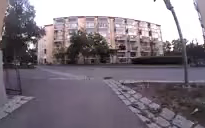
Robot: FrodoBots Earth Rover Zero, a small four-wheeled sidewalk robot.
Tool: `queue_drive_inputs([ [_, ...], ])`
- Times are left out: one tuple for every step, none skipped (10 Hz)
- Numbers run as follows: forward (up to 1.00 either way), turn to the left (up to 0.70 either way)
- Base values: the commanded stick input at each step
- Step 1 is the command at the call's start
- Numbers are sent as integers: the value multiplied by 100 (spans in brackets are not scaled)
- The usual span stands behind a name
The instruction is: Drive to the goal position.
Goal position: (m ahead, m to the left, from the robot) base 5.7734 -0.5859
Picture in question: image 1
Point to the dark trimmed hedge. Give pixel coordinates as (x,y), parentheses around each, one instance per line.
(156,60)

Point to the grey asphalt road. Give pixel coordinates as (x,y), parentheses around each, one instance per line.
(130,72)

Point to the cobblestone edging strip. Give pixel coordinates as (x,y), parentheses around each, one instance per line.
(146,106)
(8,106)

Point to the leaning lamp pole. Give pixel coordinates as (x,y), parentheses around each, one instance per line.
(181,43)

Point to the row of dark trees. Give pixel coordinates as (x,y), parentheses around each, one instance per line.
(196,51)

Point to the pale stone kerb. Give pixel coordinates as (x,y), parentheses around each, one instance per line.
(156,81)

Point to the bare dirt patch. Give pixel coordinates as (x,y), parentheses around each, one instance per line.
(176,98)

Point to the tall dark tree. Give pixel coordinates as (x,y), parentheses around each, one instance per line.
(18,30)

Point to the group of trees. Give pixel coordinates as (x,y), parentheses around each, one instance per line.
(85,46)

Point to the tall beige apartment building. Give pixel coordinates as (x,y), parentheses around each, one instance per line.
(130,33)

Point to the dark asphalt path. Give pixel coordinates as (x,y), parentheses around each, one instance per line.
(73,106)

